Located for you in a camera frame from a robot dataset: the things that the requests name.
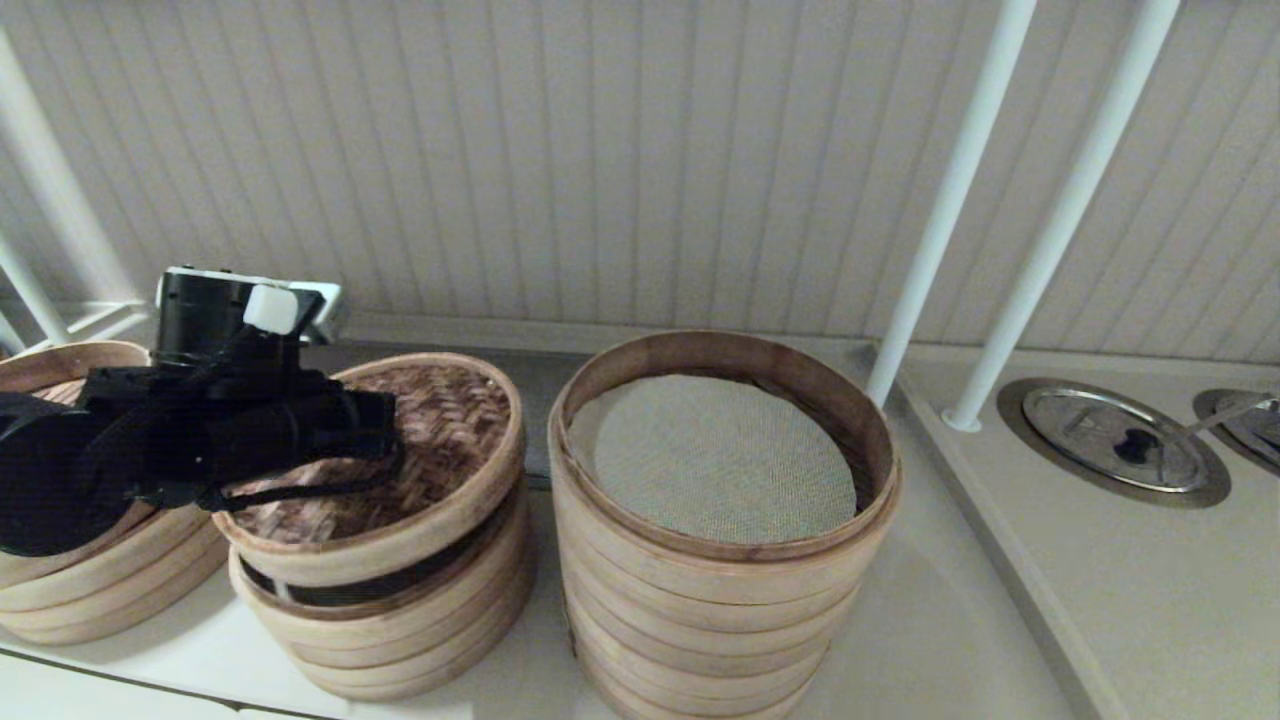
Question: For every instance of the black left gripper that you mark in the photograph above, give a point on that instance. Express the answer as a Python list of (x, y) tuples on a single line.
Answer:
[(340, 430)]

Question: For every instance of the woven bamboo steamer lid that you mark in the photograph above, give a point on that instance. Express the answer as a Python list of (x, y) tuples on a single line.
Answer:
[(450, 430)]

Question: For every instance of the short bamboo steamer stack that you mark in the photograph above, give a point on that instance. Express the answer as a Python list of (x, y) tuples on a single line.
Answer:
[(400, 640)]

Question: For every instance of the grey mesh steamer liner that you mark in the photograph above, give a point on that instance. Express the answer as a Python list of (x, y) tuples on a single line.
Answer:
[(710, 460)]

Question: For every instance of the tall bamboo steamer stack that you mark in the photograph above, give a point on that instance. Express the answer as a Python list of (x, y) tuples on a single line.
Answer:
[(700, 620)]

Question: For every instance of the round steel lid black knob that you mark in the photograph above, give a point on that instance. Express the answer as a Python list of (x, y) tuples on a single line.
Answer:
[(1080, 420)]

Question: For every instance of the round steel pot lid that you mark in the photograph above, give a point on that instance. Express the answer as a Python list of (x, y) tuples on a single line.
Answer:
[(1250, 430)]

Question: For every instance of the perforated steel steam panel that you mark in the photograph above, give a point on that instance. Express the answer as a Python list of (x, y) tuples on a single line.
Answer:
[(540, 375)]

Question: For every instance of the thin white metal pole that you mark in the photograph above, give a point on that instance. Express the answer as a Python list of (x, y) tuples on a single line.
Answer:
[(35, 295)]

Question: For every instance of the thick white metal pole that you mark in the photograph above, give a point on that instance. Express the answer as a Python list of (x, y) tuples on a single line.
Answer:
[(60, 180)]

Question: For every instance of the silver white wrist camera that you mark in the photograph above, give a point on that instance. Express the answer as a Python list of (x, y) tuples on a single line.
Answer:
[(325, 315)]

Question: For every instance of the white rack base rail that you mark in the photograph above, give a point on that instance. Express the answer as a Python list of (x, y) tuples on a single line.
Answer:
[(100, 315)]

